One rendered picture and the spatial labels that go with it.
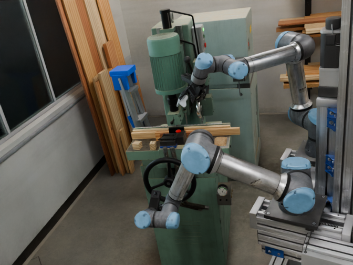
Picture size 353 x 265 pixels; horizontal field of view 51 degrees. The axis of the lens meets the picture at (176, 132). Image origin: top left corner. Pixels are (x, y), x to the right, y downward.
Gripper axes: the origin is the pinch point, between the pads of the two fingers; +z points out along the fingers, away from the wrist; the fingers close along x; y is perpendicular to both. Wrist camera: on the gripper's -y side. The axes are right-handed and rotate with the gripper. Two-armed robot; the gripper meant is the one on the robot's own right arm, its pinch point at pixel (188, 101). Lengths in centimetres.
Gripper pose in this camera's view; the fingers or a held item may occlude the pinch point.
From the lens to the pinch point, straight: 197.1
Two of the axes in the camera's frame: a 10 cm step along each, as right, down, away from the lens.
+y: 4.7, 7.8, -4.2
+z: -1.6, 5.4, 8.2
